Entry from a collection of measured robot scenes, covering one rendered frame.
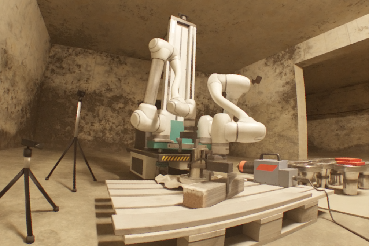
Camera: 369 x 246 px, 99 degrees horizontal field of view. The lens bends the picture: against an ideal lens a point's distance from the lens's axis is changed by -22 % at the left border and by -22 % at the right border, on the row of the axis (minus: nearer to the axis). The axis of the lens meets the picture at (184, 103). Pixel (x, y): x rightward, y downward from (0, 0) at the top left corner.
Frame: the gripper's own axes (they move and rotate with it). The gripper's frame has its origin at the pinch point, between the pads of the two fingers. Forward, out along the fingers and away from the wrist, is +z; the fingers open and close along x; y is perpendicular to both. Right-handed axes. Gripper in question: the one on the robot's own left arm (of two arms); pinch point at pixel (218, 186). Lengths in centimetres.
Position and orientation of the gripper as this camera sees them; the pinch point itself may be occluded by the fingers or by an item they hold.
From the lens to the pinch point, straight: 107.0
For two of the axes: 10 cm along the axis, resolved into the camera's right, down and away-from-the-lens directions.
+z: -0.5, 9.8, -1.9
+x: -7.8, 0.8, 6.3
